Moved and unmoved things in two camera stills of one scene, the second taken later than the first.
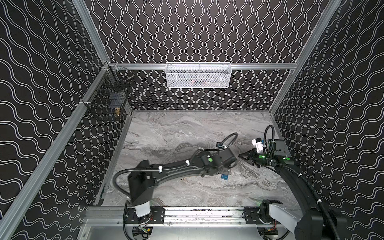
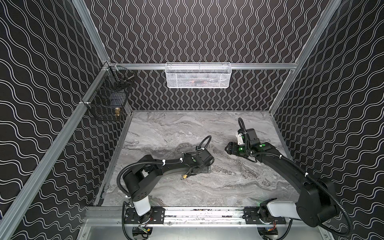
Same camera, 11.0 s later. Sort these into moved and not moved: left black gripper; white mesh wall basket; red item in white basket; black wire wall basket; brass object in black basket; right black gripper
Moved: right black gripper; left black gripper
Not moved: black wire wall basket; red item in white basket; brass object in black basket; white mesh wall basket
